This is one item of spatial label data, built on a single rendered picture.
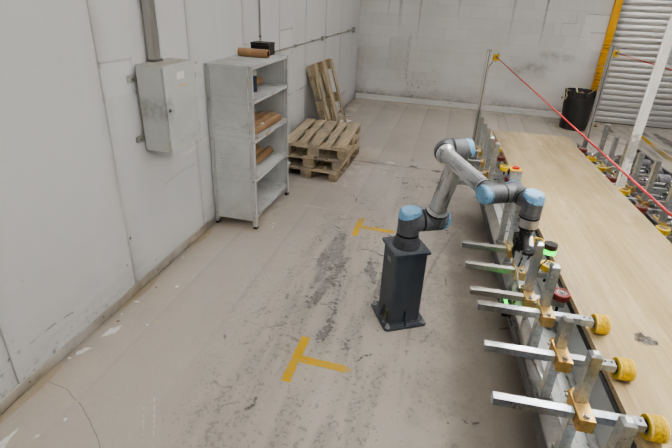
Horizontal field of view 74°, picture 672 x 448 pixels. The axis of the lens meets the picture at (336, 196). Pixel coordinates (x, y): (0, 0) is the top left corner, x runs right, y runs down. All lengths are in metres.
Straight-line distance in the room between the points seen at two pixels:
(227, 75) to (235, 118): 0.37
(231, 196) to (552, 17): 7.46
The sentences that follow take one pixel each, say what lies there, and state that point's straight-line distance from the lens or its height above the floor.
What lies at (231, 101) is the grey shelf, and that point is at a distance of 4.10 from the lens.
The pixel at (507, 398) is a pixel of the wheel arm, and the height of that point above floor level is 0.96.
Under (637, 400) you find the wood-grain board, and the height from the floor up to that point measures 0.90.
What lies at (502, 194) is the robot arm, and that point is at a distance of 2.17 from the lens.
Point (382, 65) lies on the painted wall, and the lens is 10.13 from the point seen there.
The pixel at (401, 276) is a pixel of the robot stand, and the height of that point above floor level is 0.43.
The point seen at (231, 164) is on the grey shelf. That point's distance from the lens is 4.29.
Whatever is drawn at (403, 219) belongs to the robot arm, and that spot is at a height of 0.82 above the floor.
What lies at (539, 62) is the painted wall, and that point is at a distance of 10.10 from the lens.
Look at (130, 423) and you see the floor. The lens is 2.90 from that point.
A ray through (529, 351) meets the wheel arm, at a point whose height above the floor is 0.96.
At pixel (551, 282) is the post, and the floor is 1.09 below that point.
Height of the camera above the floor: 2.15
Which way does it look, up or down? 24 degrees down
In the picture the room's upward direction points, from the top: 3 degrees clockwise
